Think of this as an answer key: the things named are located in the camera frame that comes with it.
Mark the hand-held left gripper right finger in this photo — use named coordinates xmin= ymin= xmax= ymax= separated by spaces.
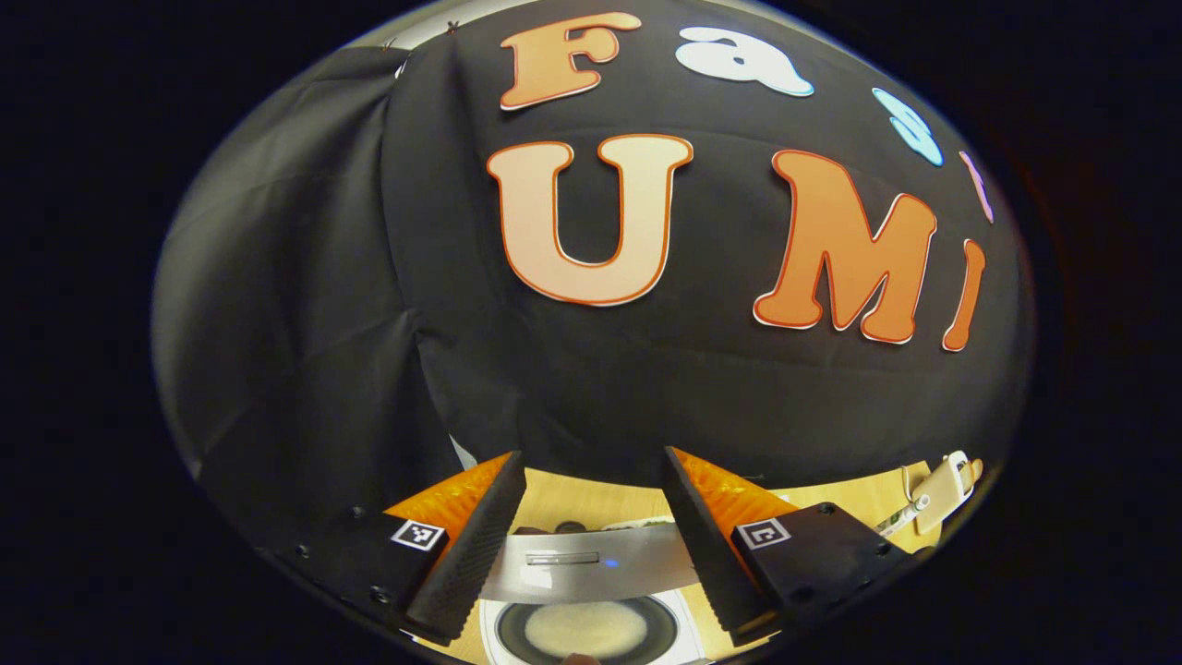
xmin=661 ymin=446 xmax=924 ymax=646

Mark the white toaster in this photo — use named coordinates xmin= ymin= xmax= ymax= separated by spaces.
xmin=914 ymin=451 xmax=982 ymax=535

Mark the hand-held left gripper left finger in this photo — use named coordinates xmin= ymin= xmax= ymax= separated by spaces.
xmin=268 ymin=451 xmax=527 ymax=646

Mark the white drink bottle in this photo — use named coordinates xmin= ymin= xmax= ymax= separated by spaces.
xmin=877 ymin=494 xmax=930 ymax=538

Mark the white rice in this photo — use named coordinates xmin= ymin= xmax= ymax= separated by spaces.
xmin=525 ymin=602 xmax=649 ymax=659

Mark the black backdrop cloth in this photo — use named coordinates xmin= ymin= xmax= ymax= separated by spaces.
xmin=151 ymin=0 xmax=1037 ymax=527

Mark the white rice cooker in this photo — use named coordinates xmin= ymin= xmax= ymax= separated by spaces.
xmin=480 ymin=519 xmax=707 ymax=665

